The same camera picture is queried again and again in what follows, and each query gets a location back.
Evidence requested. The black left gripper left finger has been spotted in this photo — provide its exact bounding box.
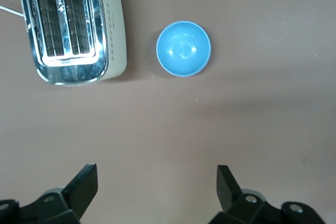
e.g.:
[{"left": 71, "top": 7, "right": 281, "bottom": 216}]
[{"left": 18, "top": 163, "right": 98, "bottom": 224}]

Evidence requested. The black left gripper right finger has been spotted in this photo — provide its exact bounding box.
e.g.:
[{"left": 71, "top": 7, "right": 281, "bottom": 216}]
[{"left": 209, "top": 165, "right": 284, "bottom": 224}]

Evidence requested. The blue bowl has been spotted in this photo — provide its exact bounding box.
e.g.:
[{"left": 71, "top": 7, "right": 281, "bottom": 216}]
[{"left": 156, "top": 20, "right": 212, "bottom": 78}]

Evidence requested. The brown table cover mat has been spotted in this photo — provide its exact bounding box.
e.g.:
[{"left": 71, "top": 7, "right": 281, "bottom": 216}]
[{"left": 0, "top": 0, "right": 336, "bottom": 224}]

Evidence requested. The beige and chrome toaster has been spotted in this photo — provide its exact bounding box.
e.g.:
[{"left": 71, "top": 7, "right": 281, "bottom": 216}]
[{"left": 17, "top": 0, "right": 128, "bottom": 86}]

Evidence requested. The white toaster power cord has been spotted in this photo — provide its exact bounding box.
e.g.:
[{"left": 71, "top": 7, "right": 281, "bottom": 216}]
[{"left": 0, "top": 5, "right": 26, "bottom": 18}]

